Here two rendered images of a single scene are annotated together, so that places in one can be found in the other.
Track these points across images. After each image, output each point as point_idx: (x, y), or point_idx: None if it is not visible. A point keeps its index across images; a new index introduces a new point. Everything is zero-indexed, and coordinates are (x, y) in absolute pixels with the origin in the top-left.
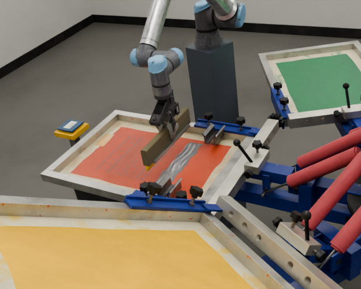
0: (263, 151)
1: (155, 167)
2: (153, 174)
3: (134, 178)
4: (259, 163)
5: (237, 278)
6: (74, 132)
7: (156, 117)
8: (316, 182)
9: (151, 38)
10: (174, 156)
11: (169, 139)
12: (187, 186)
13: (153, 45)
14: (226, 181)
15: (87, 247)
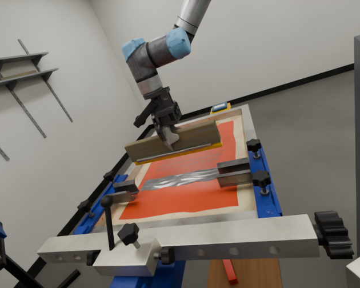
0: (141, 255)
1: (176, 167)
2: (166, 172)
3: (159, 166)
4: (103, 264)
5: None
6: (215, 112)
7: (136, 116)
8: None
9: (179, 15)
10: (197, 169)
11: (168, 148)
12: (145, 204)
13: (179, 25)
14: (99, 236)
15: None
